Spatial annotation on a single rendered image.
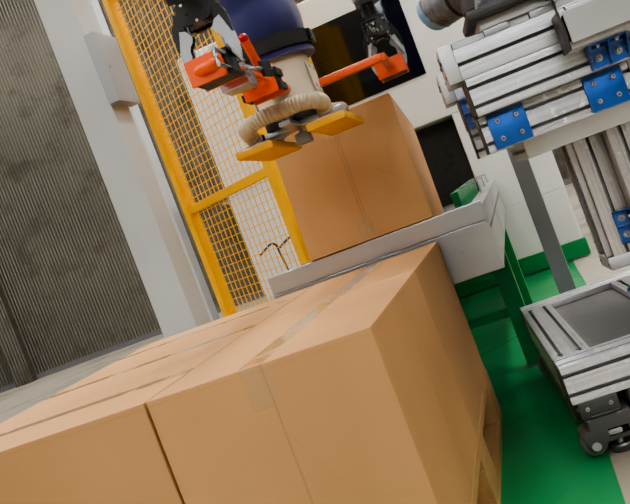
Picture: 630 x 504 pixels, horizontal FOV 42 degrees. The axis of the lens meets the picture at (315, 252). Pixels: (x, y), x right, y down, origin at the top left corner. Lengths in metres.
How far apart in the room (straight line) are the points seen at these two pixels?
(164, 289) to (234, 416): 2.16
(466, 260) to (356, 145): 0.48
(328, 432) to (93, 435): 0.40
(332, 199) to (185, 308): 1.14
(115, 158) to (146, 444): 2.22
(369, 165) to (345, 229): 0.21
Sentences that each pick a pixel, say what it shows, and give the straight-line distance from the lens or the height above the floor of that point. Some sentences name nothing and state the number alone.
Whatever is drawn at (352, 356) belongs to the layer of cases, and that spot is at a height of 0.51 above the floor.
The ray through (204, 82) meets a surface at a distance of 1.54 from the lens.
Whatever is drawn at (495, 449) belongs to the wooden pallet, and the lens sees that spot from 2.16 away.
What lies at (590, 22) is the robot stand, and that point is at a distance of 1.86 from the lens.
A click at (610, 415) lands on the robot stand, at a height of 0.09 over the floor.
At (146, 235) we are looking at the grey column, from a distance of 3.44.
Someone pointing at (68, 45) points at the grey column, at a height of 1.77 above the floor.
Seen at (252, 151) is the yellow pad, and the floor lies 0.94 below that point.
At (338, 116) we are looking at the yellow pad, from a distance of 1.95.
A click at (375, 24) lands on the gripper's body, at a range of 2.39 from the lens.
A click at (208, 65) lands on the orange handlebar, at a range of 1.52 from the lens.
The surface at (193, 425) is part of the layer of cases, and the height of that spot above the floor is 0.48.
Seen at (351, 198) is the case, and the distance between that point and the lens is 2.47.
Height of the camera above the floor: 0.72
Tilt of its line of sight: 2 degrees down
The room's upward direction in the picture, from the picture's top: 21 degrees counter-clockwise
